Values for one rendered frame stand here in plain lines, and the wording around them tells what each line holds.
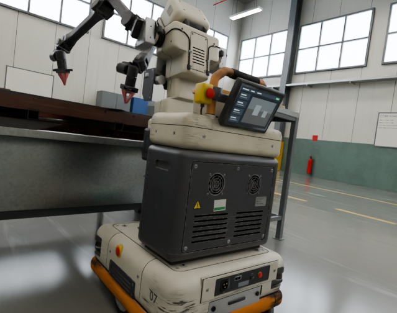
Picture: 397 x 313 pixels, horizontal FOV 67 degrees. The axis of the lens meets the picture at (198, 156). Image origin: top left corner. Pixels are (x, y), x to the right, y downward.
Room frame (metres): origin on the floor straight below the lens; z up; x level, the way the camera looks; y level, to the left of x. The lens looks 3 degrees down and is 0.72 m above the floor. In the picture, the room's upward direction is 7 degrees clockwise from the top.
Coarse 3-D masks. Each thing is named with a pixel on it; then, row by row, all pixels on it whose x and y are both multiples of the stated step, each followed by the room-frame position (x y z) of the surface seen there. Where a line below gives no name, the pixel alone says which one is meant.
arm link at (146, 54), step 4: (156, 20) 1.87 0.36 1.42; (148, 48) 1.74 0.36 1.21; (152, 48) 1.76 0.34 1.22; (140, 52) 1.72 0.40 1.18; (144, 52) 1.71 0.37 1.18; (148, 52) 1.72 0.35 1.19; (152, 52) 1.76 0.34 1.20; (144, 56) 1.68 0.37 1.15; (148, 56) 1.72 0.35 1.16; (140, 60) 1.66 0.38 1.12; (144, 60) 1.67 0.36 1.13; (148, 60) 1.73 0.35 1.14; (140, 64) 1.67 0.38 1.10; (144, 64) 1.68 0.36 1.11; (148, 64) 1.73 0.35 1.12; (140, 68) 1.69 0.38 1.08; (144, 68) 1.70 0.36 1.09
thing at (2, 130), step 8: (0, 128) 1.15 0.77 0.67; (8, 128) 1.17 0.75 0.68; (16, 128) 1.23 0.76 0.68; (24, 136) 1.21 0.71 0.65; (32, 136) 1.23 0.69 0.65; (40, 136) 1.26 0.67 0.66; (48, 136) 1.28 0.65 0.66; (56, 136) 1.30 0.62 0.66; (64, 136) 1.32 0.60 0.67; (72, 136) 1.35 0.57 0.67; (80, 136) 1.37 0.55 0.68; (88, 136) 1.40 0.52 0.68; (96, 136) 1.55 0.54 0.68; (112, 144) 1.48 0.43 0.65; (120, 144) 1.51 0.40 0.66; (128, 144) 1.54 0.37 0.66; (136, 144) 1.58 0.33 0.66
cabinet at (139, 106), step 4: (132, 100) 10.23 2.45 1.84; (136, 100) 10.23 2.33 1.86; (140, 100) 10.33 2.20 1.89; (132, 104) 10.20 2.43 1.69; (136, 104) 10.24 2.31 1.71; (140, 104) 10.34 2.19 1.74; (144, 104) 10.43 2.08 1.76; (132, 108) 10.17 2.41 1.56; (136, 108) 10.25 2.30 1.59; (140, 108) 10.35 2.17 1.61; (144, 108) 10.44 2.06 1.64; (136, 112) 10.26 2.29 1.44; (140, 112) 10.36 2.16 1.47; (144, 112) 10.45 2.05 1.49
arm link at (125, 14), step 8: (104, 0) 1.65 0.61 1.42; (112, 0) 1.62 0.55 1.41; (120, 0) 1.60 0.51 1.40; (104, 8) 1.68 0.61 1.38; (112, 8) 1.71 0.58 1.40; (120, 8) 1.54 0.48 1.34; (128, 8) 1.55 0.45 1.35; (120, 16) 1.45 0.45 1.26; (128, 16) 1.40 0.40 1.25; (128, 24) 1.40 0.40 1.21
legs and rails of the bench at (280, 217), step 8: (272, 120) 2.59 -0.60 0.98; (280, 120) 2.53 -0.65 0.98; (288, 120) 2.48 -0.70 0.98; (296, 120) 2.43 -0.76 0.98; (296, 128) 2.44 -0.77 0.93; (288, 144) 2.45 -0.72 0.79; (288, 152) 2.44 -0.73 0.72; (288, 160) 2.43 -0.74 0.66; (288, 168) 2.43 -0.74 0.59; (288, 176) 2.43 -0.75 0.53; (288, 184) 2.44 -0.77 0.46; (280, 200) 2.45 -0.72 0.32; (280, 208) 2.44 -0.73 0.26; (272, 216) 2.38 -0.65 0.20; (280, 216) 2.42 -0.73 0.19; (280, 224) 2.43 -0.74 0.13; (280, 232) 2.43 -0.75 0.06
